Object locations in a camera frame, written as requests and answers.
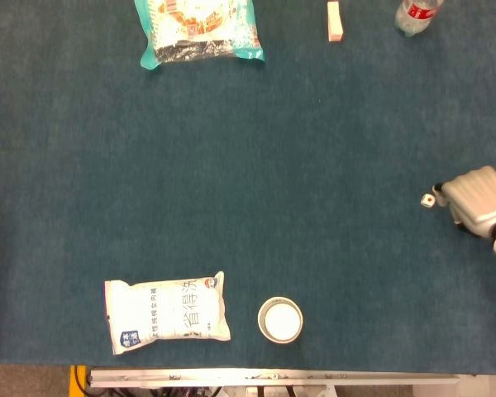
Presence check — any yellow frame post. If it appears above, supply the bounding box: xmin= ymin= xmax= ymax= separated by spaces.
xmin=69 ymin=365 xmax=88 ymax=397

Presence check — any teal snack package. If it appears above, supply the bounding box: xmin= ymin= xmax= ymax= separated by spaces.
xmin=133 ymin=0 xmax=266 ymax=70

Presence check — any dark teal tablecloth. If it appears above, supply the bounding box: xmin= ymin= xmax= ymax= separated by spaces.
xmin=0 ymin=0 xmax=496 ymax=375

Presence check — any black cable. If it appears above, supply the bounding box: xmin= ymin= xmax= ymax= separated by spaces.
xmin=74 ymin=366 xmax=88 ymax=397

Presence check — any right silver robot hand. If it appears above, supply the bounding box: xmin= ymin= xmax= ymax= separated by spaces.
xmin=432 ymin=165 xmax=496 ymax=237

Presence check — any white pouch with blue print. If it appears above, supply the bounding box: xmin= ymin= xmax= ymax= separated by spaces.
xmin=103 ymin=270 xmax=232 ymax=356

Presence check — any clear bottle with red label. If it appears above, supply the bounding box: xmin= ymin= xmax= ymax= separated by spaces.
xmin=394 ymin=0 xmax=446 ymax=37

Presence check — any aluminium frame rail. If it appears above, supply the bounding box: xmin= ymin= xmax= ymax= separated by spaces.
xmin=86 ymin=367 xmax=472 ymax=389

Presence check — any pink and white block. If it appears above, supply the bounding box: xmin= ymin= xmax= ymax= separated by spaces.
xmin=327 ymin=1 xmax=345 ymax=43

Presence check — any white paper cup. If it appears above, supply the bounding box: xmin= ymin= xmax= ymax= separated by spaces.
xmin=257 ymin=296 xmax=304 ymax=344

